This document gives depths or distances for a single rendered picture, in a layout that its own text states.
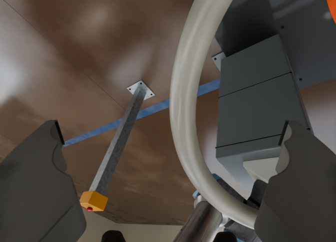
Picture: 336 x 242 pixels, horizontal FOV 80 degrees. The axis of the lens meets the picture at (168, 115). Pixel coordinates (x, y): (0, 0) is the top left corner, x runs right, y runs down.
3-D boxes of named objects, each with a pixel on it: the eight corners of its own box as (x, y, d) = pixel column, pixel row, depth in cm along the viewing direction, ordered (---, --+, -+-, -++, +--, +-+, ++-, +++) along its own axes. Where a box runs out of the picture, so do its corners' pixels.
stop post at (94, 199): (126, 87, 193) (67, 202, 123) (141, 79, 182) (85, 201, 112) (140, 100, 204) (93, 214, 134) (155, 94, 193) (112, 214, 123)
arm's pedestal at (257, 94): (304, 79, 150) (346, 192, 95) (238, 100, 178) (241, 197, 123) (285, 21, 124) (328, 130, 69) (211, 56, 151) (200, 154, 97)
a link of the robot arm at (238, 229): (271, 222, 93) (247, 253, 90) (240, 195, 98) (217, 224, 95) (285, 230, 78) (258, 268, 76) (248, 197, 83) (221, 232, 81)
